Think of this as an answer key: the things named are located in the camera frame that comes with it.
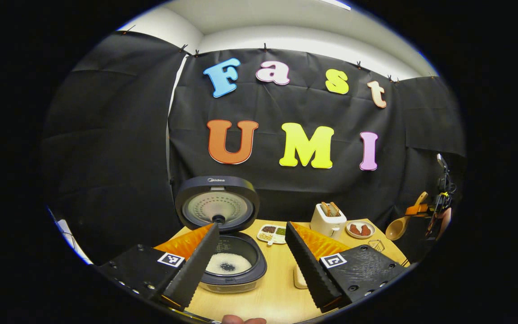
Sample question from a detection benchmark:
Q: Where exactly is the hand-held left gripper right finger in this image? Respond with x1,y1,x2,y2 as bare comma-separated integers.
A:
285,220,409,313

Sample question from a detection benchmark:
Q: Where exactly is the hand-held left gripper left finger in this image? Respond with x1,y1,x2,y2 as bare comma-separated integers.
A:
97,222,220,311

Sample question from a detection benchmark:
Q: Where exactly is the clear container of rice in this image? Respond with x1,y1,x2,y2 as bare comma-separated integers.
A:
293,263,309,290

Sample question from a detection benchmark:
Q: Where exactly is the wooden spoon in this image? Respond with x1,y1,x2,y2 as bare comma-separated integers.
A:
385,192,429,241

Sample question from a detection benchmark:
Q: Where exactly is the dark grey rice cooker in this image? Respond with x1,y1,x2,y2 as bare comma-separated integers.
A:
174,175,268,294

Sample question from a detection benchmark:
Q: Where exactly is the white toaster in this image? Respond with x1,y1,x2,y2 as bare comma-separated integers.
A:
310,202,347,240

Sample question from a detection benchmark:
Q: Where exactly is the white sectioned bean dish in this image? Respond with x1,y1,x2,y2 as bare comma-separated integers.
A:
257,224,288,246

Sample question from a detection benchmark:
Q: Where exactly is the white round plate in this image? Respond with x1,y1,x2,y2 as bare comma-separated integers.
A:
346,220,375,239

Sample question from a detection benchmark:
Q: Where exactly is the black backdrop cloth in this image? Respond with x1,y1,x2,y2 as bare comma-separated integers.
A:
41,31,467,266

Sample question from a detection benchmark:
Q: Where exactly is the ceiling light panel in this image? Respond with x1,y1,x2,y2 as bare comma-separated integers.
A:
320,0,352,11

